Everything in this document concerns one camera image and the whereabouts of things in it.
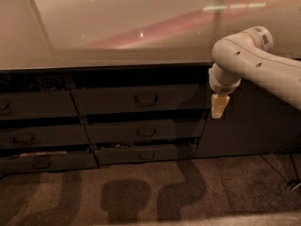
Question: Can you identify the dark drawer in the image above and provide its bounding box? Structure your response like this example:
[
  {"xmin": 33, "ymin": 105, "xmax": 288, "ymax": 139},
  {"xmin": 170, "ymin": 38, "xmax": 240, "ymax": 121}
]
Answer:
[
  {"xmin": 0, "ymin": 125, "xmax": 88, "ymax": 149},
  {"xmin": 94, "ymin": 143, "xmax": 197, "ymax": 165},
  {"xmin": 0, "ymin": 91, "xmax": 77, "ymax": 121},
  {"xmin": 86, "ymin": 119, "xmax": 205, "ymax": 143},
  {"xmin": 0, "ymin": 152, "xmax": 98, "ymax": 174},
  {"xmin": 71, "ymin": 84, "xmax": 211, "ymax": 115}
]

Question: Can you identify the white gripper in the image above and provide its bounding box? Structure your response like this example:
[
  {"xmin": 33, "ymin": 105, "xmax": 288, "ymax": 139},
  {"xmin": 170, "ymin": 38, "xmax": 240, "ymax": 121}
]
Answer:
[{"xmin": 208, "ymin": 63, "xmax": 241, "ymax": 119}]

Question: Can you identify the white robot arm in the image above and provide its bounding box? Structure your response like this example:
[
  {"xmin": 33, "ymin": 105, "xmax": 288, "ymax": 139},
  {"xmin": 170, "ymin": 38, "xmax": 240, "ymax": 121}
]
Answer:
[{"xmin": 209, "ymin": 26, "xmax": 301, "ymax": 119}]

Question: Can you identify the dark cabinet door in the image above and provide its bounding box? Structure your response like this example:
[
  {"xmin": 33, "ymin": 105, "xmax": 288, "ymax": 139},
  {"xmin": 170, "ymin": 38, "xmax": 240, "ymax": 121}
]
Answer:
[{"xmin": 196, "ymin": 80, "xmax": 301, "ymax": 157}]

